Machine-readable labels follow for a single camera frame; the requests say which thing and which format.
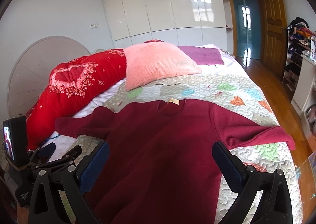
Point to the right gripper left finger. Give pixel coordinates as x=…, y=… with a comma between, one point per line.
x=75, y=180

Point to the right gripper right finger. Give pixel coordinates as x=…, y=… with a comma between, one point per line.
x=246, y=181

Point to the dark red knit sweater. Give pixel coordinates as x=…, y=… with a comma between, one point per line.
x=160, y=167

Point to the pile of clothes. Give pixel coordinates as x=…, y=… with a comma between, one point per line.
x=299, y=32

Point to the round beige headboard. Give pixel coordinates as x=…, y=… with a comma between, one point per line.
x=30, y=75

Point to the red floral duvet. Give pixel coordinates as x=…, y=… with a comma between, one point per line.
x=72, y=86

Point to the patchwork heart quilt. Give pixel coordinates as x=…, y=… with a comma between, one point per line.
x=227, y=87

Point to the white shelf unit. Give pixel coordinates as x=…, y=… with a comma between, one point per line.
x=299, y=77

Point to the pink waffle pillow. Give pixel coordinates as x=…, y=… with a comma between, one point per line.
x=153, y=61

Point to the purple towel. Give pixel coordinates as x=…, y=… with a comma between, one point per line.
x=203, y=56

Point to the wooden door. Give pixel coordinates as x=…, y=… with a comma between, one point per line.
x=275, y=23

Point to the white glossy wardrobe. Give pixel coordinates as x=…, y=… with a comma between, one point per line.
x=181, y=22

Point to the wall light switch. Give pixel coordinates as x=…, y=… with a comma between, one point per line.
x=94, y=25

